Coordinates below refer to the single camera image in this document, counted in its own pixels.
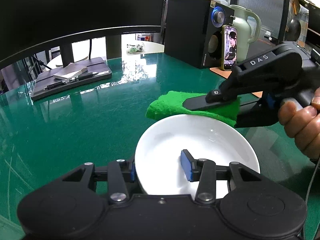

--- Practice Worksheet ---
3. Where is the grey notepad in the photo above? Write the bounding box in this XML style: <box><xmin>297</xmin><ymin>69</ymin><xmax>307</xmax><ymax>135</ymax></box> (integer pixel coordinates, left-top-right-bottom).
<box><xmin>53</xmin><ymin>63</ymin><xmax>87</xmax><ymax>80</ymax></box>

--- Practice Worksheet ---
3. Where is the tan leather mouse mat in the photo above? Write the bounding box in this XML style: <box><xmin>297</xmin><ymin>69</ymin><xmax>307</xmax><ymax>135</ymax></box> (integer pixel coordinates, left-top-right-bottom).
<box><xmin>209</xmin><ymin>68</ymin><xmax>263</xmax><ymax>98</ymax></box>

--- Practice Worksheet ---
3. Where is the black pen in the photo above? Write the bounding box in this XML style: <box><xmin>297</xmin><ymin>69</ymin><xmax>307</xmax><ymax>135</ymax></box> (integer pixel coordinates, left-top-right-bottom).
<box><xmin>43</xmin><ymin>72</ymin><xmax>98</xmax><ymax>90</ymax></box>

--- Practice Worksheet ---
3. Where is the black curved monitor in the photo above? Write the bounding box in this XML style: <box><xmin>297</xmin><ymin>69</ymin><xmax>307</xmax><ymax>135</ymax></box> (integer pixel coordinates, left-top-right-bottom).
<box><xmin>1</xmin><ymin>0</ymin><xmax>164</xmax><ymax>68</ymax></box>

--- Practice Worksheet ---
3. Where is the smartphone with lit screen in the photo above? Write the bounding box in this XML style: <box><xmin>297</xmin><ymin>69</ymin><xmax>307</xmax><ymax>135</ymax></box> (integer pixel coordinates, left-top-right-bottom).
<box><xmin>221</xmin><ymin>25</ymin><xmax>238</xmax><ymax>70</ymax></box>

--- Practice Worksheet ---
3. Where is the person's right hand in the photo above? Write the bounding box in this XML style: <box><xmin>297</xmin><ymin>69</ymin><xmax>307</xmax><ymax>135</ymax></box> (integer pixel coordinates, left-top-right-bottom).
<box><xmin>278</xmin><ymin>89</ymin><xmax>320</xmax><ymax>159</ymax></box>

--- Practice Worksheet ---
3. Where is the green cleaning cloth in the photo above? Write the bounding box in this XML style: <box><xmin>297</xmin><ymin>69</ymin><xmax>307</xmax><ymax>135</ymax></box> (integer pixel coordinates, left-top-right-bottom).
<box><xmin>145</xmin><ymin>91</ymin><xmax>241</xmax><ymax>128</ymax></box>

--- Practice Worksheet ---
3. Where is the pale green kettle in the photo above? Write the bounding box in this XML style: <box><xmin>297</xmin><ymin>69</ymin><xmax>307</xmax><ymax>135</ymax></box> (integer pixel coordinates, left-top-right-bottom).
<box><xmin>229</xmin><ymin>4</ymin><xmax>261</xmax><ymax>62</ymax></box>

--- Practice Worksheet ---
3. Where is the black speaker with blue knob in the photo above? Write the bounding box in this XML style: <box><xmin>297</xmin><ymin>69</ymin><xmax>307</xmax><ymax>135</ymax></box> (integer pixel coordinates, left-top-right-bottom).
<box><xmin>164</xmin><ymin>0</ymin><xmax>234</xmax><ymax>68</ymax></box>

